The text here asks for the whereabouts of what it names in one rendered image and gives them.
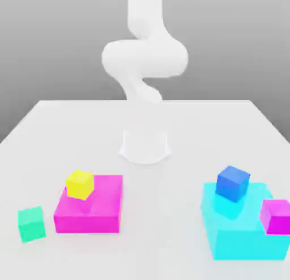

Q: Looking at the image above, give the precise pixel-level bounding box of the large magenta box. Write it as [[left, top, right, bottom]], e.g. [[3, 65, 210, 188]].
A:
[[53, 174, 123, 235]]

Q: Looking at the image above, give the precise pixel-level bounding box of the small blue cube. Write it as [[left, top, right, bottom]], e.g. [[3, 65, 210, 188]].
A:
[[215, 165, 251, 204]]

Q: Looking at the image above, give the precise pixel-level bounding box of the small yellow cube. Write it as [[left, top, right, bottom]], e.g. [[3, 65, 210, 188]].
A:
[[65, 170, 95, 201]]

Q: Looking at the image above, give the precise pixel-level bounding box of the small green cube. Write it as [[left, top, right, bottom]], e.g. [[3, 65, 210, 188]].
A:
[[18, 205, 46, 243]]

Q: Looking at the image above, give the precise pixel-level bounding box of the small magenta cube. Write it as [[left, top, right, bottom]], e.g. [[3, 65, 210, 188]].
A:
[[259, 199, 290, 236]]

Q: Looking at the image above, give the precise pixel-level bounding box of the large cyan box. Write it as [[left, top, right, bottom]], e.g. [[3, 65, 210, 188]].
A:
[[200, 182, 290, 261]]

